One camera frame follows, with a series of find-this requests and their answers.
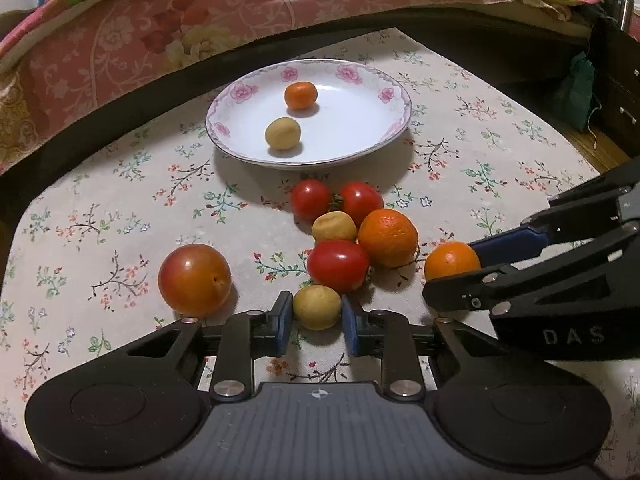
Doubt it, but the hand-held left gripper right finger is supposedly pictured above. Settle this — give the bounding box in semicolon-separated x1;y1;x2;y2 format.
341;294;521;403

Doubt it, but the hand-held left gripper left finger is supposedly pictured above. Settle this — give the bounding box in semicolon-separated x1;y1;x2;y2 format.
114;291;294;403

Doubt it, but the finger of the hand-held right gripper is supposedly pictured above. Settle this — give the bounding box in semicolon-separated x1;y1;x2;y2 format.
469;157;640;267
423;227;640;314

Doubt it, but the medium orange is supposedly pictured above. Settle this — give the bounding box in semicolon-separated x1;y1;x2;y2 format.
424;241;482;282

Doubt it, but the small yellow round fruit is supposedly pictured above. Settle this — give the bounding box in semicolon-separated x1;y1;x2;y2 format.
264;116;302;151
292;285;343;331
312;211;358;244

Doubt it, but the medium red tomato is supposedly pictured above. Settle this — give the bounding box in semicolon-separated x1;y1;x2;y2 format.
306;239;371;293

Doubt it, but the large red-orange tomato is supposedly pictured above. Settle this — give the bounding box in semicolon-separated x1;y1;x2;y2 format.
158;243;233;319

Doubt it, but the small red tomato with stem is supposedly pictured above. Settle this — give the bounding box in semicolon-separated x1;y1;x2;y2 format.
339;182;385;227

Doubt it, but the white floral-rimmed plate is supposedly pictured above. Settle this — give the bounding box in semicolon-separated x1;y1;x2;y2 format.
205;58;414;171

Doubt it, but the large orange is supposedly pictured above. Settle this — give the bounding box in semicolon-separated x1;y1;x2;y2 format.
358;208;419;268

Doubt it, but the green cloth bag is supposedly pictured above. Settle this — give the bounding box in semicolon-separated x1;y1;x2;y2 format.
554;51;597;133

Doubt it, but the dark wooden cabinet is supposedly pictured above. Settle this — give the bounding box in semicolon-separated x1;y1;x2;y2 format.
590;15;640;158

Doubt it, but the small mandarin orange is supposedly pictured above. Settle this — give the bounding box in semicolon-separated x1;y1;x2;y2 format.
284;81;319;111

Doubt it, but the pink floral bed sheet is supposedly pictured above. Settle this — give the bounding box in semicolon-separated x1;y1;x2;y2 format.
0;0;596;176

